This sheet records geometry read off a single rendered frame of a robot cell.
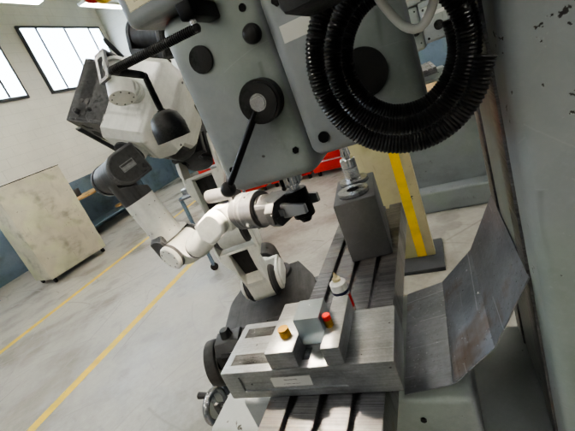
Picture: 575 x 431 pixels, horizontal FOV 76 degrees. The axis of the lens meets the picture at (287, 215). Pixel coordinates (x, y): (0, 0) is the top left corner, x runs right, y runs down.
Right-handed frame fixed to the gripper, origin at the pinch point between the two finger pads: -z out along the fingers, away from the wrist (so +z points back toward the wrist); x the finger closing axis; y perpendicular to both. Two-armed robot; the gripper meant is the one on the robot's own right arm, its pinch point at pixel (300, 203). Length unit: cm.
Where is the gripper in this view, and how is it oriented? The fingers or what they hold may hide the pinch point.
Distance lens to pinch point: 79.1
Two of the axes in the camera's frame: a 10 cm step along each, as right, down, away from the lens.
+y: 3.5, 8.8, 3.2
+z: -7.8, 0.9, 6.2
